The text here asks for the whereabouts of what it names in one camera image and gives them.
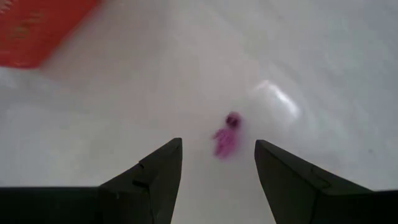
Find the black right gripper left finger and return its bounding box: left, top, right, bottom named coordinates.
left=98, top=138, right=183, bottom=224

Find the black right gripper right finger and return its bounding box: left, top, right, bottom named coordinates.
left=254, top=139, right=373, bottom=224

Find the purple skeleton toy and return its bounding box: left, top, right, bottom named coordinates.
left=211, top=111, right=243, bottom=160

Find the red plastic basket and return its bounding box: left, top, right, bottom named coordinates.
left=0, top=0, right=100, bottom=69

